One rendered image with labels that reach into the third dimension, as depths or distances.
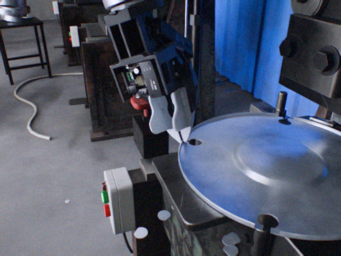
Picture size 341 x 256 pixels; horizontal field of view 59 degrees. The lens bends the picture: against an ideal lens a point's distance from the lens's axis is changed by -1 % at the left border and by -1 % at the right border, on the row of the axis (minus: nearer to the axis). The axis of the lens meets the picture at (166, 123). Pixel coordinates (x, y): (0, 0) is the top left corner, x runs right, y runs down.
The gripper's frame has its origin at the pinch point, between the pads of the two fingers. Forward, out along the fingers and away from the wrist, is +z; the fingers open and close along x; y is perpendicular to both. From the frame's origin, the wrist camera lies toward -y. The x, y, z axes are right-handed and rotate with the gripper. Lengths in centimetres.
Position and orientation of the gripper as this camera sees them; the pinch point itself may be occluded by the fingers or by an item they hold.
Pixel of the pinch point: (183, 133)
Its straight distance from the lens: 48.2
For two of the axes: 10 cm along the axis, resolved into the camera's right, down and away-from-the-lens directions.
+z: 3.0, 9.0, 3.3
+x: 8.7, -1.1, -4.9
